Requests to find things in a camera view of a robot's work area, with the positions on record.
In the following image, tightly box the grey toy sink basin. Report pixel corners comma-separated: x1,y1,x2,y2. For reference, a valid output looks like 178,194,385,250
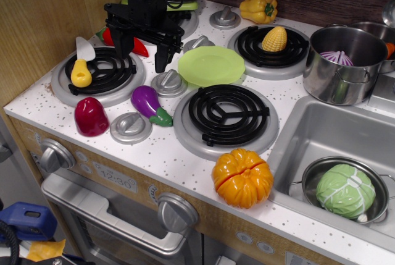
268,96,394,250

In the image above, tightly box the grey stovetop knob upper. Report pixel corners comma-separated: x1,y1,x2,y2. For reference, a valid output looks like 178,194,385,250
183,35,215,54

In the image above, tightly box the orange toy carrot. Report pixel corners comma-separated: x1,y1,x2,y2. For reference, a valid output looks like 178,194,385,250
386,42,395,60

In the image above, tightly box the black cable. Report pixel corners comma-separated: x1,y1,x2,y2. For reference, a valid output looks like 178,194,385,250
0,220,21,265

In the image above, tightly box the front left black burner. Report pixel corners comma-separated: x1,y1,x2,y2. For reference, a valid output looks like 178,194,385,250
51,47,146,107

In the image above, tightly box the grey oven knob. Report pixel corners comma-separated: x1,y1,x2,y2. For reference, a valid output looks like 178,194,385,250
39,138,76,173
157,192,199,233

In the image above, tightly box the left grey oven knob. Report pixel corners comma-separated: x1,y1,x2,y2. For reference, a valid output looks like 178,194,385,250
39,138,76,173

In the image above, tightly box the dark red toy vegetable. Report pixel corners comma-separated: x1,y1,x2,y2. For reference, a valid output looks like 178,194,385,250
74,97,110,137

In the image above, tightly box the blue device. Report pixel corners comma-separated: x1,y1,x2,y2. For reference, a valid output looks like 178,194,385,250
1,202,57,241

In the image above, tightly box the grey stovetop knob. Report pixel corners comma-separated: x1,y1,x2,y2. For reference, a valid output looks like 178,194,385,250
209,6,241,30
110,112,152,145
151,69,188,98
183,35,215,54

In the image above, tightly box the red toy chili pepper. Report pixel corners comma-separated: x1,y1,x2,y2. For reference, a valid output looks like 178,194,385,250
96,27,149,57

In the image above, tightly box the orange toy pumpkin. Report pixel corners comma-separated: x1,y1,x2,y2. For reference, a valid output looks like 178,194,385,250
212,148,274,209

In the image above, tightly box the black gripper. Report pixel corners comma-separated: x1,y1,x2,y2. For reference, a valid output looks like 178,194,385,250
104,0,184,74

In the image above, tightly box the grey stovetop knob back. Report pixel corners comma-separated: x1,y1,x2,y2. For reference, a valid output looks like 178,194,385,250
209,6,241,30

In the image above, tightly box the green toy cabbage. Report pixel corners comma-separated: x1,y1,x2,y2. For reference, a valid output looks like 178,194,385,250
315,164,376,219

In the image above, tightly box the grey oven door handle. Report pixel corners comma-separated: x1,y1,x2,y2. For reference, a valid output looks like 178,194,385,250
41,174,193,264

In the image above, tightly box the small steel pan in sink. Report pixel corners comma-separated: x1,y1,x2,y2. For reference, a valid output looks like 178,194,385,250
286,156,392,225

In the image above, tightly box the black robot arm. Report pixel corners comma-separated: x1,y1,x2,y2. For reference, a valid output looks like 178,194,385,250
104,0,185,74

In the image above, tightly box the purple toy eggplant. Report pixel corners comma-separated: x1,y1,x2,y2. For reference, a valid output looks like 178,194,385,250
131,85,173,127

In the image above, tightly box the purple toy onion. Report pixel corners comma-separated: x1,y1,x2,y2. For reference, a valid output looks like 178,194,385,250
320,51,354,66

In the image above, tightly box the yellow toy bell pepper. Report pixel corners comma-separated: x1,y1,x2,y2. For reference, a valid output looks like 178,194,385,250
239,0,278,24

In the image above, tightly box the yellow cloth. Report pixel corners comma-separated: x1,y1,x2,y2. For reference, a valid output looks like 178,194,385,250
27,239,66,262

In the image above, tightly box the light green plastic plate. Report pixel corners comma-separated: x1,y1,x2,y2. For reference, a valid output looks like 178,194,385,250
178,46,246,87

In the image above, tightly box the back right black burner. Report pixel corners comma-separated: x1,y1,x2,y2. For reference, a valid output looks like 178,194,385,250
228,25,310,80

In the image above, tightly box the grey stovetop knob middle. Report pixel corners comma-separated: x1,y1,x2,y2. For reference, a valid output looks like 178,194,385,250
151,69,188,98

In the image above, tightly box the yellow handled toy knife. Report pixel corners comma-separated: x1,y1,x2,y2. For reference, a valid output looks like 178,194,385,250
71,36,96,88

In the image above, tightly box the black burner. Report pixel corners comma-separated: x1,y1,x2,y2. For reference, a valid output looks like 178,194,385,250
51,47,146,107
173,84,279,161
228,25,310,80

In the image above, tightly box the grey stovetop knob front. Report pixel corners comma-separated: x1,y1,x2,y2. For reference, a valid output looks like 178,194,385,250
110,112,152,145

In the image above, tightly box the large steel pot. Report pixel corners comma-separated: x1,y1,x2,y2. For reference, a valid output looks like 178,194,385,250
303,26,388,105

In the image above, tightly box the right grey oven knob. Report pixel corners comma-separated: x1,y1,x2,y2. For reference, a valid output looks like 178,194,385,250
157,192,199,233

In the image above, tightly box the oven clock display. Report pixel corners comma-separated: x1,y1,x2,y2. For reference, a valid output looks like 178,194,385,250
93,161,138,193

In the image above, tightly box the front right black burner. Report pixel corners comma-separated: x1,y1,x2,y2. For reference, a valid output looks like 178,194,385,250
173,84,279,161

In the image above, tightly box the yellow toy corn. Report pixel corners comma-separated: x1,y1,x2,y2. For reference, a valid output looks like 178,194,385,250
262,26,288,52

